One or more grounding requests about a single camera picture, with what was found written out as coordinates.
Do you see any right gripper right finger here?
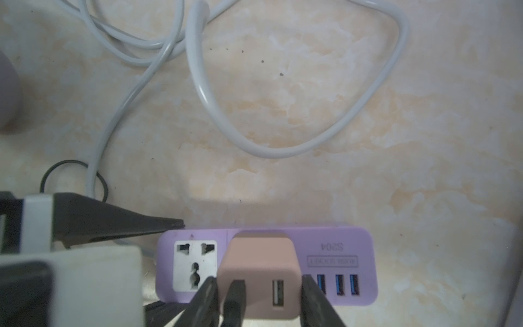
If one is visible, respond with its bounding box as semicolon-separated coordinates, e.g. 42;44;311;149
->
300;275;345;327

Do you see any purple power strip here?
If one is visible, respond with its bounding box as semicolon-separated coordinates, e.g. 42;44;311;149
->
155;226;378;307

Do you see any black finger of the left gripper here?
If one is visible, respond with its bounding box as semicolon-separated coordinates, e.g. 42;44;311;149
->
53;193;185;246

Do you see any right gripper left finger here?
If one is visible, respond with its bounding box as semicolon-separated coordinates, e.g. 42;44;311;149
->
174;277;220;327

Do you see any black fan cable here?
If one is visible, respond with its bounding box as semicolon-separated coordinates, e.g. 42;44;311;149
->
39;159;110;204

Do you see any white power strip cable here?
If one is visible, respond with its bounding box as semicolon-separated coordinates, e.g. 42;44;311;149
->
52;0;411;201

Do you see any pink plug adapter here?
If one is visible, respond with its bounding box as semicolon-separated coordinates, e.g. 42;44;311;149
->
217;232;302;320

